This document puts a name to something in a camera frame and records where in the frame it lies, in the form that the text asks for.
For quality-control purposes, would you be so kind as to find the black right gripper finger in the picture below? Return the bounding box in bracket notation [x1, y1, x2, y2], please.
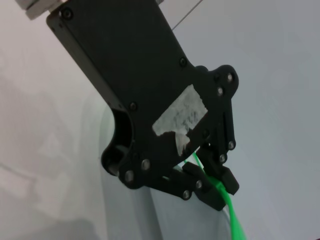
[119, 159, 228, 213]
[199, 63, 241, 196]

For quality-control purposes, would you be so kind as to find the translucent green-edged document bag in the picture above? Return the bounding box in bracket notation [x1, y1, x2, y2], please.
[99, 107, 248, 240]

